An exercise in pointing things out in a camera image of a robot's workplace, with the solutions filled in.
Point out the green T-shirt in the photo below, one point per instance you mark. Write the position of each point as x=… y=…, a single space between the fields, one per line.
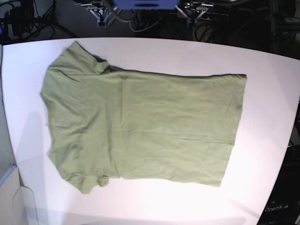
x=107 y=123

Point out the blue box overhead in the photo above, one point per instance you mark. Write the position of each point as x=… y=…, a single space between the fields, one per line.
x=146 y=4

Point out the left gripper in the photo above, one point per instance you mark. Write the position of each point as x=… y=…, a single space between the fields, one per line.
x=191 y=6

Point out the white plastic bin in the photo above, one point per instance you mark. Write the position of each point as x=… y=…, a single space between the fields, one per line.
x=17 y=203

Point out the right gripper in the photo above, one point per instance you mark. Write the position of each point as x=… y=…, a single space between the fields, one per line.
x=102 y=15

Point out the black OpenArm case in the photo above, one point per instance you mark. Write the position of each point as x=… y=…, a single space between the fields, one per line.
x=283 y=205

